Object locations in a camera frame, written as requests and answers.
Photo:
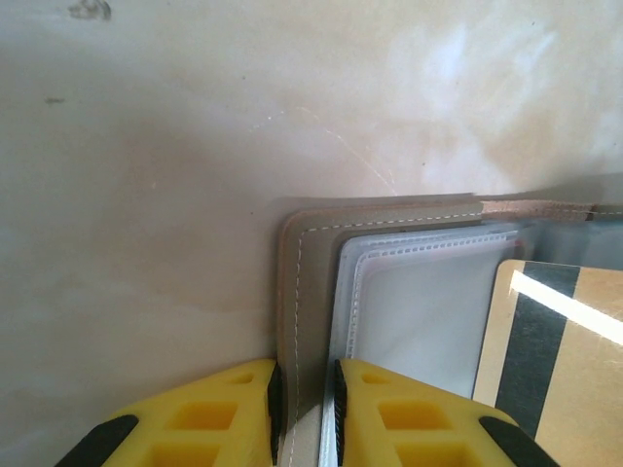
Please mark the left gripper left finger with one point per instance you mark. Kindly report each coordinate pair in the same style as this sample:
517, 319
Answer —
204, 423

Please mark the grey leather card holder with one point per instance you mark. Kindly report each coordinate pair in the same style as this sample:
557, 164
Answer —
311, 292

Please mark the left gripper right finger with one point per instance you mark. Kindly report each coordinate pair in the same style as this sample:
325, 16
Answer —
414, 423

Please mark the gold card with black stripe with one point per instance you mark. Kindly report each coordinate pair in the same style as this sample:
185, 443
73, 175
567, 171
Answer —
584, 379

